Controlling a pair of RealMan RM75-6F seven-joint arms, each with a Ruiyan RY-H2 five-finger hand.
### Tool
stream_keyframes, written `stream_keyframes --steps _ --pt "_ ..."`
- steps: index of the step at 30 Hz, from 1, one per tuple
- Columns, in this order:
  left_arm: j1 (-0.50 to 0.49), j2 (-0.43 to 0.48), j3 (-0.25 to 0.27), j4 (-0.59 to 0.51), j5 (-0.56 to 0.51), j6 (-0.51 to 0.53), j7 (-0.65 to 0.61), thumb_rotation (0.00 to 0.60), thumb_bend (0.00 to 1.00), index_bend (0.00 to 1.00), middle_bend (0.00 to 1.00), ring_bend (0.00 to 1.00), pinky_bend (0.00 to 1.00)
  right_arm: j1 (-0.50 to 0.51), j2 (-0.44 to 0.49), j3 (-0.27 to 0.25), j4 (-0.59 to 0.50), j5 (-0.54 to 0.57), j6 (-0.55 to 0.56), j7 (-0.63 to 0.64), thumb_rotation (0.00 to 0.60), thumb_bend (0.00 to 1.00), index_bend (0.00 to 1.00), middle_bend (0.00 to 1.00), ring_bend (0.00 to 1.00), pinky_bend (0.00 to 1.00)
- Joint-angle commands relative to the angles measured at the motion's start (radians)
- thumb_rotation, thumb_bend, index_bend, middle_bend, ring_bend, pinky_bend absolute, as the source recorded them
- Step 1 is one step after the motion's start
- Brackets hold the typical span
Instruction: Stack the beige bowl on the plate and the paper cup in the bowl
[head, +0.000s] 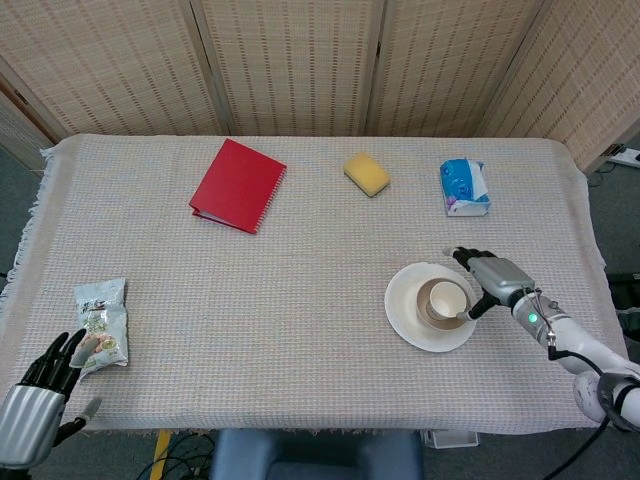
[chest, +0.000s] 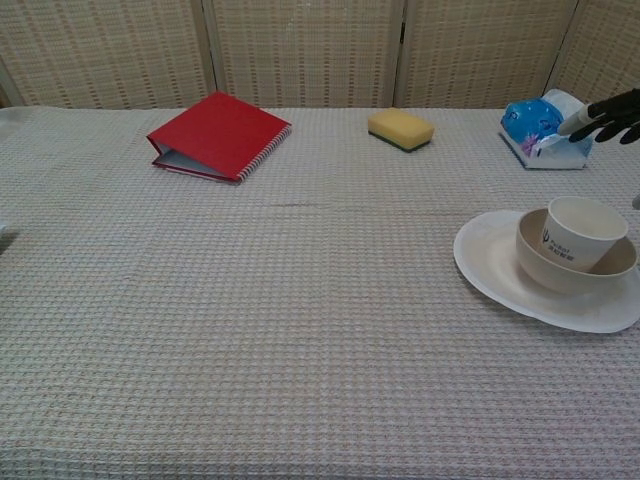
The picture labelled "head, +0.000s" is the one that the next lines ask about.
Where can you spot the white box under table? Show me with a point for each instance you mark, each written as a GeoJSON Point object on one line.
{"type": "Point", "coordinates": [450, 438]}

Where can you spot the woven folding screen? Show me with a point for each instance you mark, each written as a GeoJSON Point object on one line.
{"type": "Point", "coordinates": [310, 60]}

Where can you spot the blue chair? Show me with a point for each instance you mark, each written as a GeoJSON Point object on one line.
{"type": "Point", "coordinates": [315, 457]}

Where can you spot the silver snack bag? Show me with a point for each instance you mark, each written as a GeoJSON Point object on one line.
{"type": "Point", "coordinates": [102, 315]}

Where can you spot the blue tissue pack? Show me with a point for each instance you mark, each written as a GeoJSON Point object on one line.
{"type": "Point", "coordinates": [460, 187]}

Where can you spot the red spiral notebook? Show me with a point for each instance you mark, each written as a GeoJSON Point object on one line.
{"type": "Point", "coordinates": [235, 185]}

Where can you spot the beige bowl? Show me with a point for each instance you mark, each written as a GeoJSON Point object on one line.
{"type": "Point", "coordinates": [423, 300]}

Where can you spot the beige woven tablecloth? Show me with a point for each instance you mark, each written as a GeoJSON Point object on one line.
{"type": "Point", "coordinates": [225, 300]}

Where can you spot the white plate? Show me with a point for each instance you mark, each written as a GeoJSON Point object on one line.
{"type": "Point", "coordinates": [402, 310]}

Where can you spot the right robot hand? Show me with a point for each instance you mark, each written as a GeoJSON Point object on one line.
{"type": "Point", "coordinates": [500, 277]}

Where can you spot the small white paper cup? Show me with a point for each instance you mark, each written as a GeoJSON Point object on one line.
{"type": "Point", "coordinates": [446, 300]}

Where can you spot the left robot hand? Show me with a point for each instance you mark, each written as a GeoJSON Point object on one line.
{"type": "Point", "coordinates": [27, 415]}

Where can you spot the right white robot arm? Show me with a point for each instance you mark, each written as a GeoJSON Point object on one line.
{"type": "Point", "coordinates": [585, 345]}

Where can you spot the white power strip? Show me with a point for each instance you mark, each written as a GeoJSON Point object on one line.
{"type": "Point", "coordinates": [627, 156]}

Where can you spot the yellow sponge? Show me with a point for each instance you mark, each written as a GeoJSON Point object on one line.
{"type": "Point", "coordinates": [366, 173]}

